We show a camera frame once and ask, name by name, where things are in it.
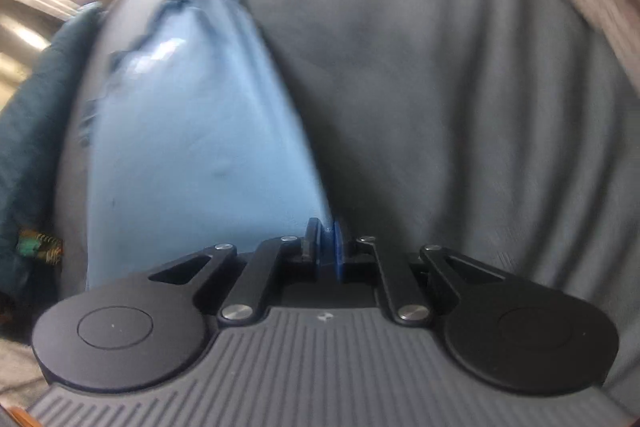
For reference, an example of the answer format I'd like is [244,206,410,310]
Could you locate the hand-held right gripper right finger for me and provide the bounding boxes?
[332,220,506,327]

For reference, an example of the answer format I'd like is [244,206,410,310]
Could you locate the light blue t-shirt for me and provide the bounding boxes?
[80,0,333,290]

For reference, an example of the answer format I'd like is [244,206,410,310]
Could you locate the teal cushion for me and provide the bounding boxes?
[0,2,108,343]

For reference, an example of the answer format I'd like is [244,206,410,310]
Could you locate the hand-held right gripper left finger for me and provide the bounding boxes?
[148,218,325,326]

